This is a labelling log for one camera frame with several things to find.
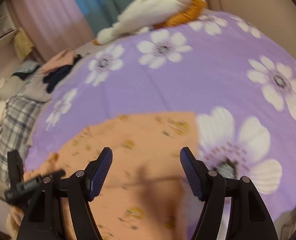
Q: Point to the pink curtain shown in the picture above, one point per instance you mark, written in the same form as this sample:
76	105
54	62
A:
52	25

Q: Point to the purple floral bed sheet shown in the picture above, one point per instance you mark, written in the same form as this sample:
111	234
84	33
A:
241	87

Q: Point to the white shelf cabinet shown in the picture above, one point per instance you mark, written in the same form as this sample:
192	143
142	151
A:
7	26

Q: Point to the dark navy garment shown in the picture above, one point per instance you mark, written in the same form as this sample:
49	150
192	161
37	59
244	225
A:
52	79

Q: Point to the white plush duck toy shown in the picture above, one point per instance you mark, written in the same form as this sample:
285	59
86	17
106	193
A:
141	15

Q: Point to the pink folded garment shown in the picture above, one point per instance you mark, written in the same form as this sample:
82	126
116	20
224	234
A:
65	57

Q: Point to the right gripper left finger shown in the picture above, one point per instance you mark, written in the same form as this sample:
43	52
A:
82	187

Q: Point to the grey plaid blanket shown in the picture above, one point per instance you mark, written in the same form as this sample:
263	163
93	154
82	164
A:
17	129

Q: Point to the orange cartoon print baby garment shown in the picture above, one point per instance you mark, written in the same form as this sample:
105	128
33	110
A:
143	196

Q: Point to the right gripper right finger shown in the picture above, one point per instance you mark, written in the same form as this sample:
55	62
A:
208	189

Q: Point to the grey pillow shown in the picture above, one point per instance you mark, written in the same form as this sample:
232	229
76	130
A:
11	87

